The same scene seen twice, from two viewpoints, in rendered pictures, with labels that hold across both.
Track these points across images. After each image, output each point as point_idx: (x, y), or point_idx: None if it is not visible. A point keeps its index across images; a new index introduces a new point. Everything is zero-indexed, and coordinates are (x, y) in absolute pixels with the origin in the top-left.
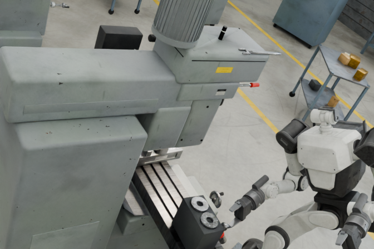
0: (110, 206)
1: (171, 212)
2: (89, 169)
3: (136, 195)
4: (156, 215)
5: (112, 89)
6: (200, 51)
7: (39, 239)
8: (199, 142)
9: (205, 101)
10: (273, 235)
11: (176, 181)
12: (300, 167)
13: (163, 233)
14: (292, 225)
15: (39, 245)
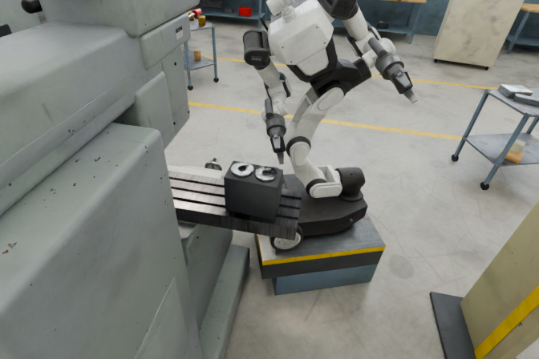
0: (173, 252)
1: (214, 203)
2: (128, 236)
3: None
4: (204, 219)
5: (53, 93)
6: None
7: None
8: (188, 115)
9: (170, 58)
10: (297, 147)
11: (185, 176)
12: (277, 74)
13: (226, 224)
14: (305, 127)
15: None
